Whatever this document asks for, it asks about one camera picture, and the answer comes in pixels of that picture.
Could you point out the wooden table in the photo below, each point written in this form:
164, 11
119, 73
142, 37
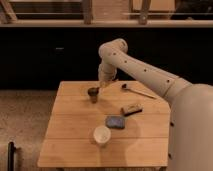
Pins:
69, 141

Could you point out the brown block sponge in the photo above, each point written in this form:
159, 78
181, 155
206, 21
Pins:
130, 109

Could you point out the blue sponge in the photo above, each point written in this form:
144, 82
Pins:
116, 122

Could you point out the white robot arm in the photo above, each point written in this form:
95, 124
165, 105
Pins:
190, 142

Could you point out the dark metal cup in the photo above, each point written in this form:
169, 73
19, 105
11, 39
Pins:
93, 94

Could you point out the wooden railing frame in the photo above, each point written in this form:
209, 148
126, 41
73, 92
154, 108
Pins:
106, 13

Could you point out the black bar object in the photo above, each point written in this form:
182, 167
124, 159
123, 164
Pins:
11, 151

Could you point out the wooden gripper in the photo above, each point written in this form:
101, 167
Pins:
103, 84

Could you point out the white paper cup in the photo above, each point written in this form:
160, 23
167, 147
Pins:
102, 135

